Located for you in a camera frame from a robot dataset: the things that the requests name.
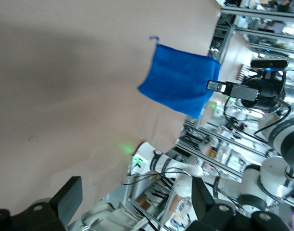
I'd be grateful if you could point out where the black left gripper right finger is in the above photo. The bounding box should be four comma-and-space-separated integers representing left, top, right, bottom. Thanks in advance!
191, 177, 235, 231

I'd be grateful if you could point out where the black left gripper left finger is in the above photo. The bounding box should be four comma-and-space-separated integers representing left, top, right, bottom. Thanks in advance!
51, 176, 83, 227

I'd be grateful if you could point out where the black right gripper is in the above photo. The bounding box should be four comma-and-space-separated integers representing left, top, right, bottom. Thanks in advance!
206, 80, 260, 102

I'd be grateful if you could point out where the blue microfibre towel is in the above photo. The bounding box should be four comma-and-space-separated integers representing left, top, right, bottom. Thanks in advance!
136, 35, 221, 120

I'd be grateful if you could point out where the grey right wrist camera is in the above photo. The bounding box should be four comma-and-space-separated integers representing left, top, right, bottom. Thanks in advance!
250, 58, 289, 72

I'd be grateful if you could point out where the black right arm base cable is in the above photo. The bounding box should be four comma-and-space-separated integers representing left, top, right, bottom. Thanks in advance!
122, 167, 194, 186

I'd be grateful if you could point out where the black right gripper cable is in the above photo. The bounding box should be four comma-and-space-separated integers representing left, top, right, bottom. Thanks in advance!
254, 97, 293, 135

